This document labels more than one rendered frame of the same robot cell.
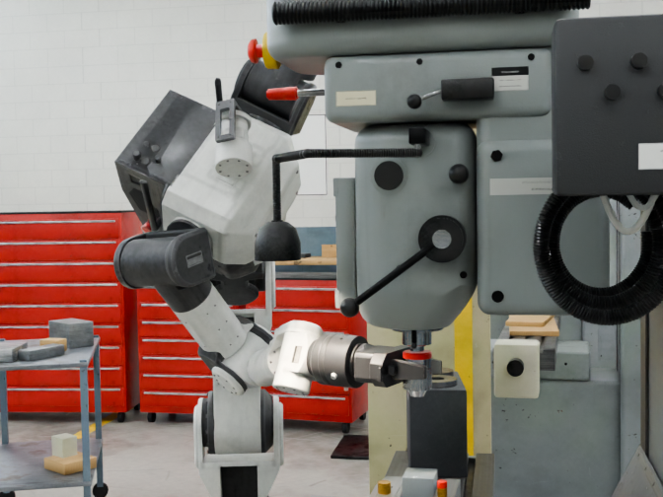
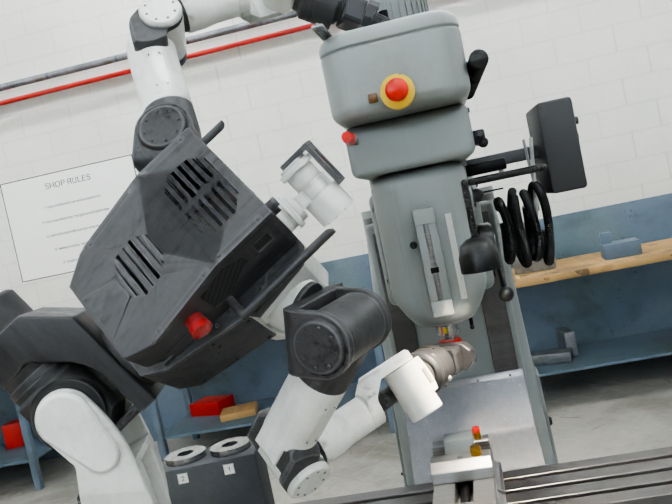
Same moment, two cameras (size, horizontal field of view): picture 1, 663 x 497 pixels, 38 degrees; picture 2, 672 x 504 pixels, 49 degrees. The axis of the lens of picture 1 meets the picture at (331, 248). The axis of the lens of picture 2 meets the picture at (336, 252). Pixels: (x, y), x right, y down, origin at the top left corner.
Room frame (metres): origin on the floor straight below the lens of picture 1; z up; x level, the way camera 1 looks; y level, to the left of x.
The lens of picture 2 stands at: (1.79, 1.37, 1.58)
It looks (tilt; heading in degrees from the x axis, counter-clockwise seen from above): 3 degrees down; 268
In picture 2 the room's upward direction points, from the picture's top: 12 degrees counter-clockwise
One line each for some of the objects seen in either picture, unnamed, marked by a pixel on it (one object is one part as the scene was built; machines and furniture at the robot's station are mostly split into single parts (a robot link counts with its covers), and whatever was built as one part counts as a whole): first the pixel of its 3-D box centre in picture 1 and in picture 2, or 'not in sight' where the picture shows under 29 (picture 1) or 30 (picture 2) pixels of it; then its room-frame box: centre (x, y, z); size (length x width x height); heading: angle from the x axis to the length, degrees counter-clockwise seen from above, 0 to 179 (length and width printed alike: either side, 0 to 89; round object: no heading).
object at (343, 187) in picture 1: (347, 243); (433, 261); (1.56, -0.03, 1.45); 0.04 x 0.04 x 0.21; 80
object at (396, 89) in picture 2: (257, 50); (396, 90); (1.59, 0.11, 1.76); 0.04 x 0.03 x 0.04; 170
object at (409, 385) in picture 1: (416, 373); not in sight; (1.54, -0.14, 1.23); 0.05 x 0.05 x 0.05
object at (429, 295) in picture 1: (417, 226); (431, 244); (1.54, -0.14, 1.47); 0.21 x 0.19 x 0.32; 170
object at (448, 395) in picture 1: (435, 419); (217, 492); (2.10, -0.22, 1.03); 0.22 x 0.12 x 0.20; 177
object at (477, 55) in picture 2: (427, 6); (470, 78); (1.39, -0.14, 1.79); 0.45 x 0.04 x 0.04; 80
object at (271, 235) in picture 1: (277, 240); (478, 253); (1.50, 0.08, 1.45); 0.07 x 0.07 x 0.06
